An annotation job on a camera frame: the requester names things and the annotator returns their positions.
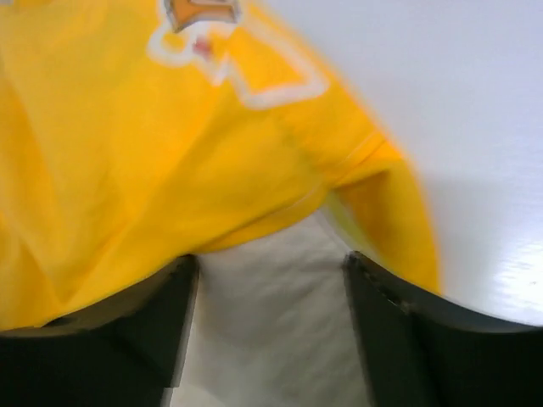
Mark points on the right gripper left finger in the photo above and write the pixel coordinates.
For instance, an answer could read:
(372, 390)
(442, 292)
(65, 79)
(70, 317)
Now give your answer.
(134, 360)

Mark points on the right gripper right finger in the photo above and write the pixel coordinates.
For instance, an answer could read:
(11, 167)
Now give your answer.
(419, 349)

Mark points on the cream white pillow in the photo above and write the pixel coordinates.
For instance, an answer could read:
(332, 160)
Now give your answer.
(271, 324)

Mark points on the yellow pillowcase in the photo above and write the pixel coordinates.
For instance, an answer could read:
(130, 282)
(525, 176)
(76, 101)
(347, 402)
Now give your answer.
(133, 132)

